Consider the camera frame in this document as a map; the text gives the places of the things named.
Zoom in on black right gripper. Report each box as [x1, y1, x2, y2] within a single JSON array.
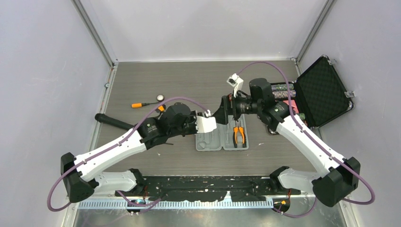
[[213, 90, 261, 125]]

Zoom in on orange black pliers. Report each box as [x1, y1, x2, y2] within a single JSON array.
[[233, 126, 247, 148]]

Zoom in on small round silver disc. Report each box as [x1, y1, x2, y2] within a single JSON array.
[[157, 95, 165, 102]]

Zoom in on grey plastic tool case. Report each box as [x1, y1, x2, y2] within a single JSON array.
[[195, 115, 249, 152]]

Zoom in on small orange screwdriver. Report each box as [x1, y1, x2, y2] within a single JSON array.
[[131, 102, 159, 108]]

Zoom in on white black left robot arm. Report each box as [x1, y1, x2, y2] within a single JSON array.
[[55, 103, 216, 203]]

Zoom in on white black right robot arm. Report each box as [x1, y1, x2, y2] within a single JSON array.
[[213, 75, 361, 207]]

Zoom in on red card deck with triangle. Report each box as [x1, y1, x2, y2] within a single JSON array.
[[283, 100, 299, 114]]

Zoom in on black aluminium poker chip case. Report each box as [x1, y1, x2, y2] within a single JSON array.
[[260, 55, 354, 130]]

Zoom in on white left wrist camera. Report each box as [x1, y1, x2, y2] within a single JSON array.
[[195, 110, 217, 133]]

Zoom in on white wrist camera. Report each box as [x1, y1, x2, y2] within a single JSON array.
[[227, 73, 244, 98], [195, 110, 217, 133]]

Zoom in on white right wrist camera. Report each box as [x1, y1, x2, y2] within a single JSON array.
[[227, 73, 244, 98]]

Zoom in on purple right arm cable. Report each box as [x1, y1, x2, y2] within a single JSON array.
[[236, 61, 376, 218]]

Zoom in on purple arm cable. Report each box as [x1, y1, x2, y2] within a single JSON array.
[[47, 96, 211, 217], [236, 61, 376, 218]]

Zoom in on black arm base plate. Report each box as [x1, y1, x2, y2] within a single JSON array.
[[123, 176, 300, 202]]

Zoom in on black orange-tipped tool handle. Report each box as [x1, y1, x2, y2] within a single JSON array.
[[95, 113, 134, 130]]

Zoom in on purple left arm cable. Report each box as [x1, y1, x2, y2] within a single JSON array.
[[47, 96, 211, 217]]

